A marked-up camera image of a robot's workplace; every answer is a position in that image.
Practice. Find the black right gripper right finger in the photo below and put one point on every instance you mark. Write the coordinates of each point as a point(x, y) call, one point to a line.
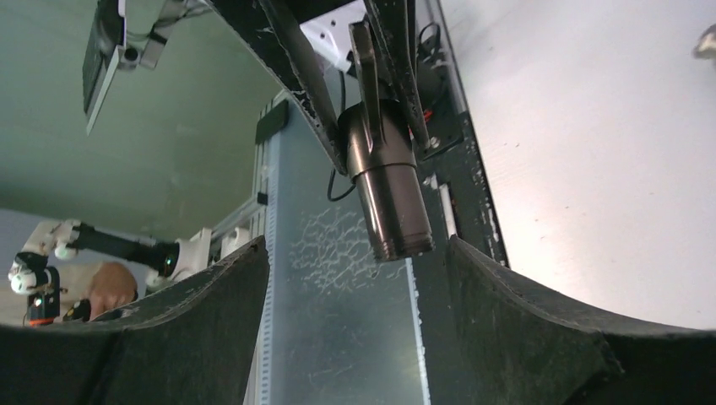
point(529, 344)

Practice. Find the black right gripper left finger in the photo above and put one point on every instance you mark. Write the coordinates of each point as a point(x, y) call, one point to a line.
point(190, 343)

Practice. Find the dark metal faucet handle valve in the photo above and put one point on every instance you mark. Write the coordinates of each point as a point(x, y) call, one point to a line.
point(381, 164)

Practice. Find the bare human hand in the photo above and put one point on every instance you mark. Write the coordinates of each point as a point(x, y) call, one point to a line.
point(112, 286)

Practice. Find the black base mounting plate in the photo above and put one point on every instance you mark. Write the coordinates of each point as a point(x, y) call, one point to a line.
point(306, 47)

